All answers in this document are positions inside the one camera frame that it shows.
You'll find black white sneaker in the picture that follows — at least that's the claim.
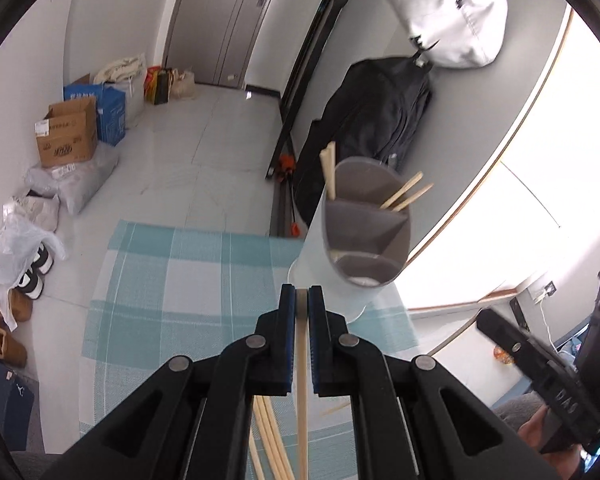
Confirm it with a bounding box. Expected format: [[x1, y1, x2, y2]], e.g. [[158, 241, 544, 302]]
[[17, 267, 45, 300], [32, 245, 56, 276]]

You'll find wall power outlet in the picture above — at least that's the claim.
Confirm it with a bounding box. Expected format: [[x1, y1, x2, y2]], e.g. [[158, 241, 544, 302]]
[[527, 280, 558, 303]]

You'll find white parcel bag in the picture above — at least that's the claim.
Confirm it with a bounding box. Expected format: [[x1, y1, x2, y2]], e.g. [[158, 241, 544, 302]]
[[2, 195, 61, 233], [24, 165, 63, 198]]

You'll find white grey utensil holder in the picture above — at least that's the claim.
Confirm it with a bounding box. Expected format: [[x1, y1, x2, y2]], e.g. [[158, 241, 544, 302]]
[[286, 156, 413, 323]]

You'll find beige canvas tote bag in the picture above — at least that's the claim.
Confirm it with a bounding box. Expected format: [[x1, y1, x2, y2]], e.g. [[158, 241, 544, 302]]
[[93, 55, 147, 83]]

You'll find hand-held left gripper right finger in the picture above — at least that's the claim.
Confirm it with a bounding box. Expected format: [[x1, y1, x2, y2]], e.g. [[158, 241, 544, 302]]
[[307, 285, 561, 480]]

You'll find white charger cable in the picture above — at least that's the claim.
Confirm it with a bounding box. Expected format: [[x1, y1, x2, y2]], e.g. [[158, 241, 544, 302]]
[[539, 294, 557, 347]]

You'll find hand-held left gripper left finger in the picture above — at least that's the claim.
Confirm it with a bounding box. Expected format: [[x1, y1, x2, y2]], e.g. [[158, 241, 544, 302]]
[[40, 284, 297, 480]]

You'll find dark blue shoe box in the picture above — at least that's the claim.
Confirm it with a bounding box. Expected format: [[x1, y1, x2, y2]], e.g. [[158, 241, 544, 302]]
[[0, 352, 35, 453]]

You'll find beige plastic bag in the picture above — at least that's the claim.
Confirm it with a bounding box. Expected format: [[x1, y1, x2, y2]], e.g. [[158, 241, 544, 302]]
[[171, 67, 197, 100]]

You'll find person's right hand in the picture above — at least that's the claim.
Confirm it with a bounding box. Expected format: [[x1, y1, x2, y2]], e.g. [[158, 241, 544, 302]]
[[519, 405, 588, 480]]

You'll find yellow black paper bag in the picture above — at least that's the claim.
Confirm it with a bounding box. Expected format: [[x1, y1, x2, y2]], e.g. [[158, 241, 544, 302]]
[[152, 67, 173, 106]]

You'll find white hanging sling bag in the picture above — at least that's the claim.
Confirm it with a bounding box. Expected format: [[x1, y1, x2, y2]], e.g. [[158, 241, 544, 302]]
[[381, 0, 509, 69]]

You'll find blue cardboard box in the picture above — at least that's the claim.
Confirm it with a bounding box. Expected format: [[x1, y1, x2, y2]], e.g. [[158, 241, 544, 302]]
[[63, 82, 127, 147]]

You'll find grey entrance door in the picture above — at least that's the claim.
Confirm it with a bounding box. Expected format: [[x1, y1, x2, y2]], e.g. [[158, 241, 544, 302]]
[[162, 0, 291, 90]]

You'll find black framed glass door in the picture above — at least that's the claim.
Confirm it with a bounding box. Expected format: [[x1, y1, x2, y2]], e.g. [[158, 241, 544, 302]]
[[265, 0, 368, 181]]

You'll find grey parcel bag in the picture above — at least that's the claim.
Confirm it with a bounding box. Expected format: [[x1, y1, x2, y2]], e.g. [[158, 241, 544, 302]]
[[57, 150, 120, 216]]

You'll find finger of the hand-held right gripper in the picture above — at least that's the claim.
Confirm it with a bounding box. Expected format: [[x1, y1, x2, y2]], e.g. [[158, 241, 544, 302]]
[[477, 308, 548, 366]]

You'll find frosted glass window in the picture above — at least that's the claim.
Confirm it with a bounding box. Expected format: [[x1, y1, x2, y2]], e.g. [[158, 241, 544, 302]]
[[397, 7, 600, 311]]

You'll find clear white plastic bag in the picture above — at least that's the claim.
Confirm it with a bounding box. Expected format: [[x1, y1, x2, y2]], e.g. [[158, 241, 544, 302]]
[[0, 212, 68, 331]]

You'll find black backpack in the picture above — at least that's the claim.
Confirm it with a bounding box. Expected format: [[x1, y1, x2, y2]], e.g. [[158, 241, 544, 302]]
[[296, 56, 433, 226]]

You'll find teal checked placemat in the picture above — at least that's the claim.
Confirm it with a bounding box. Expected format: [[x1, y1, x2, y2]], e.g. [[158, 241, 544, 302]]
[[78, 219, 421, 480]]

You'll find brown cardboard box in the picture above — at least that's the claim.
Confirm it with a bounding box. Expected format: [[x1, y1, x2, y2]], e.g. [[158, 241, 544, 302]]
[[34, 97, 99, 168]]

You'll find black floor rail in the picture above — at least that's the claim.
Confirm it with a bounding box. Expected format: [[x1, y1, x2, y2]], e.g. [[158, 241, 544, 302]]
[[270, 180, 306, 238]]

